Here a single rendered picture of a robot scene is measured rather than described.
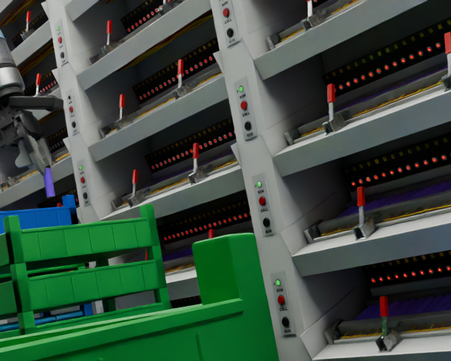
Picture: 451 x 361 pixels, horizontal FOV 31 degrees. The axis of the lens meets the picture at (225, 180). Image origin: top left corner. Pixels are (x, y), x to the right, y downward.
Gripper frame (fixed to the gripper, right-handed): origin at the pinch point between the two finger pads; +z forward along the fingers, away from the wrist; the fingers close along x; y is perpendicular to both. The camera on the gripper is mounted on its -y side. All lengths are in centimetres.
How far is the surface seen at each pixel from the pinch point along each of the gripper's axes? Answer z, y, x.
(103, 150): -7.5, -1.1, -31.4
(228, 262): 51, -69, 126
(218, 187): 20.7, -32.1, -6.5
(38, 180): -17, 30, -53
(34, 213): 9.9, 3.0, 7.3
